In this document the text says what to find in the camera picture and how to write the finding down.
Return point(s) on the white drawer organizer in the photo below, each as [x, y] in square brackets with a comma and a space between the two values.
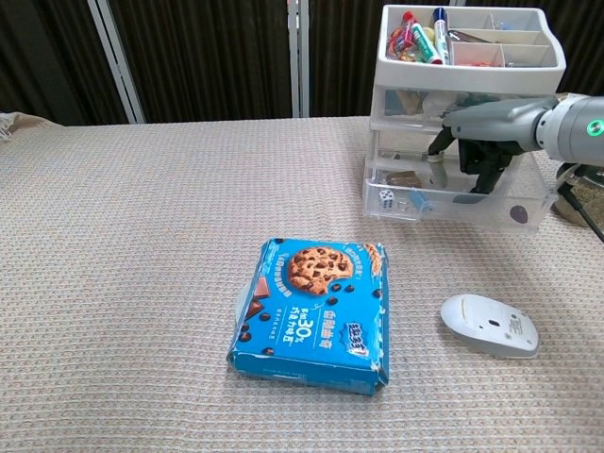
[472, 75]

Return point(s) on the white computer mouse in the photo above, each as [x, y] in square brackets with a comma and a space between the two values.
[486, 325]

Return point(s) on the white dice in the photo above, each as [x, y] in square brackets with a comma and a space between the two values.
[386, 198]

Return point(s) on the blue capped marker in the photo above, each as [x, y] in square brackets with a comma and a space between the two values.
[442, 38]

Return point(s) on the beige woven tablecloth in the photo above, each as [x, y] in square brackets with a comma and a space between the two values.
[141, 283]

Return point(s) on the red capped marker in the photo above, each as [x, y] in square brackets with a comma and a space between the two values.
[424, 42]

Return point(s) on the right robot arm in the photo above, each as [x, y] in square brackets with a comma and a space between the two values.
[575, 137]

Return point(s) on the colourful wrapped candies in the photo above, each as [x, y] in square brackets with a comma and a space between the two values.
[401, 45]

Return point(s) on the white round object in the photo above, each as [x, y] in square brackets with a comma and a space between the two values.
[436, 105]

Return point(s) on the dark oval stone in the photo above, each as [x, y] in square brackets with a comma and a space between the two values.
[519, 213]

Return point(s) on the black pleated curtain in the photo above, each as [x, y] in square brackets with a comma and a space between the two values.
[212, 56]

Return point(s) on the small blue clip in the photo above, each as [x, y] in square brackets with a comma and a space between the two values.
[419, 200]

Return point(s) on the blue cookie package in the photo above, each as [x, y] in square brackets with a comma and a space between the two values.
[307, 321]

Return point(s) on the aluminium frame post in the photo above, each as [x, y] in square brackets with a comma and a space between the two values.
[298, 56]
[115, 61]

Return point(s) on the small brown block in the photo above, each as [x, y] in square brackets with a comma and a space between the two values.
[405, 178]

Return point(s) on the clear plastic drawer with dice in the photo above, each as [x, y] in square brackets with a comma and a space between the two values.
[472, 212]

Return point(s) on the glass spice jar black lid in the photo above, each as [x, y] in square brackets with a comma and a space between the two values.
[580, 207]

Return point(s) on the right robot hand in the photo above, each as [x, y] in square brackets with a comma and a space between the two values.
[495, 122]

